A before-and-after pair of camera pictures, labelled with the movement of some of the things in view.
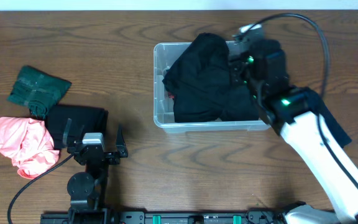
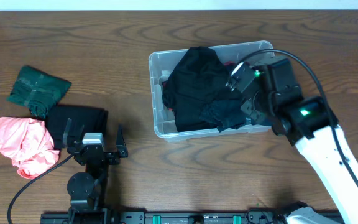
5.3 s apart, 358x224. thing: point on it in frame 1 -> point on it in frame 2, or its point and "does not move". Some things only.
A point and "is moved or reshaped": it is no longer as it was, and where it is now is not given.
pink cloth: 29,143 does not move
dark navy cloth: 316,105 is moved or reshaped
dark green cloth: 38,90 does not move
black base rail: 164,218 does not move
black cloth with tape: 84,119 does not move
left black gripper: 112,156 does not move
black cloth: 199,81 is moved or reshaped
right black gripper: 237,66 -> 250,108
